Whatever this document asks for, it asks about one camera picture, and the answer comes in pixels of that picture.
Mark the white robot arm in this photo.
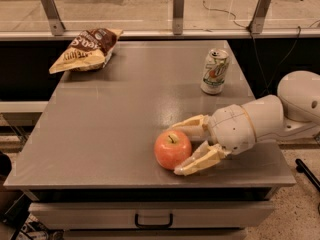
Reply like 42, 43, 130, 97
170, 71, 320, 176

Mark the white green soda can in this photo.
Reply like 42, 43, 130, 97
200, 48, 230, 95

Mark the left metal railing bracket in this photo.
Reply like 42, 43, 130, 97
40, 0, 65, 36

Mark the black cable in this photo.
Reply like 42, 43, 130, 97
199, 0, 320, 98

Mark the white drawer front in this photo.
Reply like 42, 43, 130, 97
29, 201, 274, 230

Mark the black drawer handle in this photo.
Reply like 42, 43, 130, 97
134, 213, 173, 230

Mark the middle metal railing bracket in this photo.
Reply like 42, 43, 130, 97
172, 0, 184, 35

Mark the red yellow apple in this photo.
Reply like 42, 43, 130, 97
154, 130, 192, 170

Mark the brown chip bag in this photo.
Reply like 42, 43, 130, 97
49, 28, 123, 74

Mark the metal railing bracket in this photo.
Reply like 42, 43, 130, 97
40, 0, 65, 36
172, 0, 184, 35
248, 0, 272, 34

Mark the black floor stand leg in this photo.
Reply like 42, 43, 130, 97
295, 159, 320, 192

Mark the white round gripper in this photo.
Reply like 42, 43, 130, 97
169, 105, 256, 176

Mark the right metal railing bracket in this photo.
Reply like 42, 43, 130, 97
248, 0, 272, 34

